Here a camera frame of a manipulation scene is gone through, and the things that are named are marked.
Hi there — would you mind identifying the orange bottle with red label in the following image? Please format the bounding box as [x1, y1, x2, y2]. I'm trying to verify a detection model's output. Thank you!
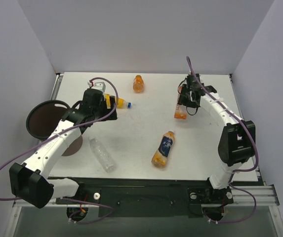
[174, 95, 188, 120]

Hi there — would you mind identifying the yellow label bottle blue cap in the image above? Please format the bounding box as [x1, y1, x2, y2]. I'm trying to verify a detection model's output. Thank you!
[105, 94, 131, 109]

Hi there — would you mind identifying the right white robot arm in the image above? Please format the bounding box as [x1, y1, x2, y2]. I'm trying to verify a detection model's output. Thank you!
[177, 74, 258, 202]

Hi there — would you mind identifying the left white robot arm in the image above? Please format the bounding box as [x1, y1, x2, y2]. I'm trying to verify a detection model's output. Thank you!
[9, 88, 118, 208]

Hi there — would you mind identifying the brown round bin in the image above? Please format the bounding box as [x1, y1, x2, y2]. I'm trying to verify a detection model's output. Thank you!
[26, 99, 83, 157]

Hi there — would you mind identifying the small orange bottle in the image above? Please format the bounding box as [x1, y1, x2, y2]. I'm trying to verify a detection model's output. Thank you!
[132, 75, 144, 93]

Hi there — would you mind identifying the clear empty plastic bottle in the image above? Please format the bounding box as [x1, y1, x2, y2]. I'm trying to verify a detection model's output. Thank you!
[89, 138, 116, 173]

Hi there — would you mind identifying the blue label tea bottle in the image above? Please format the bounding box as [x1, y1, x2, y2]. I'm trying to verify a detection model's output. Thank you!
[151, 130, 175, 168]

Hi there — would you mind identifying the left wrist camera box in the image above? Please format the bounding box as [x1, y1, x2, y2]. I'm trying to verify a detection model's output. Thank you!
[87, 81, 106, 93]

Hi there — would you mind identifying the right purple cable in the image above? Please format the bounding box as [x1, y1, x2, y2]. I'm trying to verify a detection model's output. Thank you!
[185, 56, 260, 224]

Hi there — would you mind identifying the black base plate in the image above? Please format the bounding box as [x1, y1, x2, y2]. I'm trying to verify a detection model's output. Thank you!
[54, 177, 235, 219]

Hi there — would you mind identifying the aluminium table edge rail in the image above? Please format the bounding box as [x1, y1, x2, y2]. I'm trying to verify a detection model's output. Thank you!
[229, 73, 280, 206]

